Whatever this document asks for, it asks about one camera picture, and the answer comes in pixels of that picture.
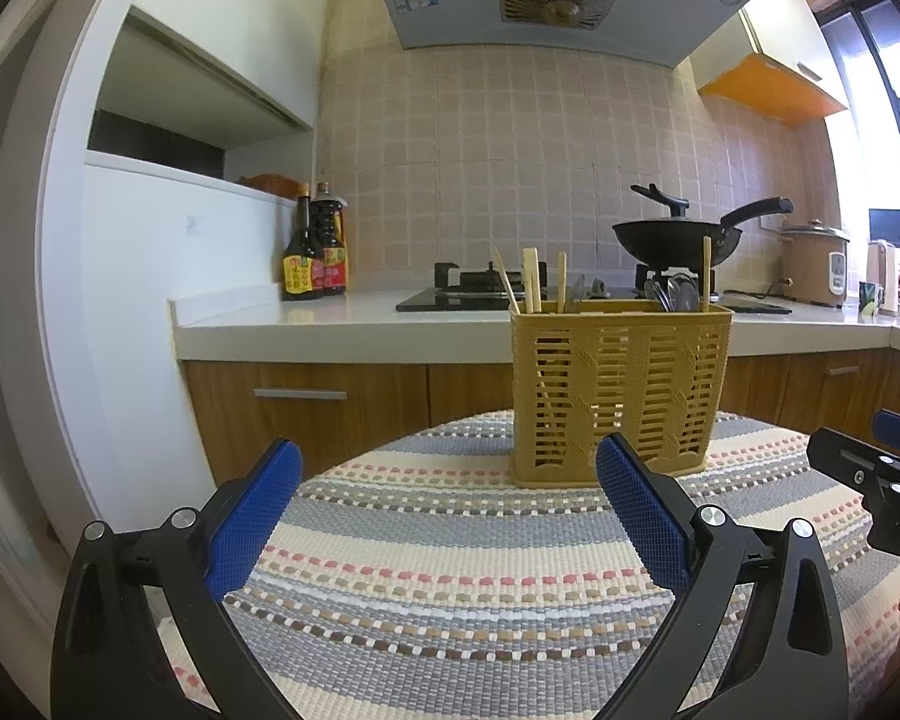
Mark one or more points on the striped woven mat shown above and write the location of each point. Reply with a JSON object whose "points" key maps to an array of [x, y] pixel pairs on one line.
{"points": [[450, 562]]}

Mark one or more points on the wooden base cabinet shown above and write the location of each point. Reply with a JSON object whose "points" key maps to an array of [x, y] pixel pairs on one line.
{"points": [[390, 412]]}

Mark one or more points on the range hood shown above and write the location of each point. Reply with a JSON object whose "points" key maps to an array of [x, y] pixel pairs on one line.
{"points": [[495, 7]]}

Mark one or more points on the green patterned mug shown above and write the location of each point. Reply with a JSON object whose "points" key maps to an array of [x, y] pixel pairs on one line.
{"points": [[870, 298]]}

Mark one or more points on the black gas stove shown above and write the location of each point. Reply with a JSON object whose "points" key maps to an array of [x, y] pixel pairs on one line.
{"points": [[450, 301]]}

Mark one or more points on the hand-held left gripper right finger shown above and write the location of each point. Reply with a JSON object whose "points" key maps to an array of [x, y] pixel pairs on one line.
{"points": [[645, 517]]}

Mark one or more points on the beige rice cooker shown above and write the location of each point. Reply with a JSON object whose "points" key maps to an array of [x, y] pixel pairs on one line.
{"points": [[814, 266]]}

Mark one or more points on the thin long wooden chopstick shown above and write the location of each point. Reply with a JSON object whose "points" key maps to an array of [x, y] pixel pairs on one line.
{"points": [[506, 277]]}

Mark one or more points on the black wok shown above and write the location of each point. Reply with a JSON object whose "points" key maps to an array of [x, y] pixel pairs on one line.
{"points": [[667, 240]]}

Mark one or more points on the thick wooden chopstick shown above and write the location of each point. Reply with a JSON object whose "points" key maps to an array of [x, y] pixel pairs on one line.
{"points": [[532, 277]]}

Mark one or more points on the white tall cabinet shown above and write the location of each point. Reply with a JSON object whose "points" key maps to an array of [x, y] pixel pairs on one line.
{"points": [[135, 277]]}

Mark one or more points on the large red-label sauce bottle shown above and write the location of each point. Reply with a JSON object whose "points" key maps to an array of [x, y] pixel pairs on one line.
{"points": [[334, 266]]}

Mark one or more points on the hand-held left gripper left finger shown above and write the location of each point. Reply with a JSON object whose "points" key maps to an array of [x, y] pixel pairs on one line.
{"points": [[259, 517]]}

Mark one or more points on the slim dark sauce bottle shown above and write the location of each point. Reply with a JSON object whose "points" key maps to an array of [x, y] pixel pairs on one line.
{"points": [[300, 270]]}

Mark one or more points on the wall cabinet with orange underside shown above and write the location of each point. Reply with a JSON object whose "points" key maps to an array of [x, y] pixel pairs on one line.
{"points": [[780, 94]]}

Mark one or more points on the yellow plastic utensil basket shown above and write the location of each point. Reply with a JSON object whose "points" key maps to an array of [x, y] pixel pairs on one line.
{"points": [[622, 315]]}

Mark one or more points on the dark framed window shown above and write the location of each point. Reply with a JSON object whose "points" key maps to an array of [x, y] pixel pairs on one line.
{"points": [[892, 105]]}

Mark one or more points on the black plastic spoon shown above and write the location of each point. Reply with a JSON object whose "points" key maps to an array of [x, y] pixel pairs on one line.
{"points": [[577, 294]]}

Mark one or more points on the brown wooden object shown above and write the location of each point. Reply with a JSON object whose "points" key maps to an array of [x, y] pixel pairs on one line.
{"points": [[274, 184]]}

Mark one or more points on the white kitchen counter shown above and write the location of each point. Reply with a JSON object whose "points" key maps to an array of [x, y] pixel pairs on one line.
{"points": [[307, 319]]}

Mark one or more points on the white electric kettle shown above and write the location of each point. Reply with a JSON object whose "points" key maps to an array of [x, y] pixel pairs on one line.
{"points": [[883, 277]]}

